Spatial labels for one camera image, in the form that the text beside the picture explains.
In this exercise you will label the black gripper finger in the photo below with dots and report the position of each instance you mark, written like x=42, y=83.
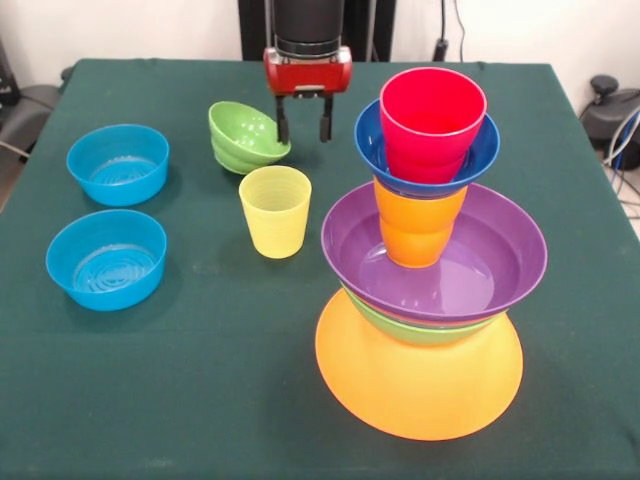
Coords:
x=283, y=120
x=326, y=120

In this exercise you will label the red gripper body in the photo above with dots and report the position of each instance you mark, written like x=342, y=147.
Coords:
x=307, y=77

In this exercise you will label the small green bowl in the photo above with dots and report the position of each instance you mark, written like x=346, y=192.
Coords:
x=240, y=135

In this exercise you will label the dark blue bowl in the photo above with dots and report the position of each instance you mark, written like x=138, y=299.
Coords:
x=370, y=145

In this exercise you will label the red cup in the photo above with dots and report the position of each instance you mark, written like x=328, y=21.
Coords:
x=430, y=140

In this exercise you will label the orange cup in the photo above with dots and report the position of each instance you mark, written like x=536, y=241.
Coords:
x=417, y=230

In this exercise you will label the purple bowl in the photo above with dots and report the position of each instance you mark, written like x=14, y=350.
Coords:
x=495, y=270

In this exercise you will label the large green bowl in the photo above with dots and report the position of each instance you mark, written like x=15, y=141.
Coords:
x=430, y=334

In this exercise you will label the large orange bowl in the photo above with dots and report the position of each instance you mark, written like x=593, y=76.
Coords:
x=420, y=390

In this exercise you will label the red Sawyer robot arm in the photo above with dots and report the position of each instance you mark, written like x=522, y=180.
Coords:
x=307, y=20

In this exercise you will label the yellow cup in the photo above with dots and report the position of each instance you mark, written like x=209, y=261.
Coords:
x=275, y=220

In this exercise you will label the light blue bowl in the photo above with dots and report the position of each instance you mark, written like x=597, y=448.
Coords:
x=118, y=167
x=106, y=265

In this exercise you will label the dark green tablecloth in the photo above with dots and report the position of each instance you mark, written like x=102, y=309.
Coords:
x=150, y=375

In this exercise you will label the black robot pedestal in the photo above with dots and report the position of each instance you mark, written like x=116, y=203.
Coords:
x=370, y=25

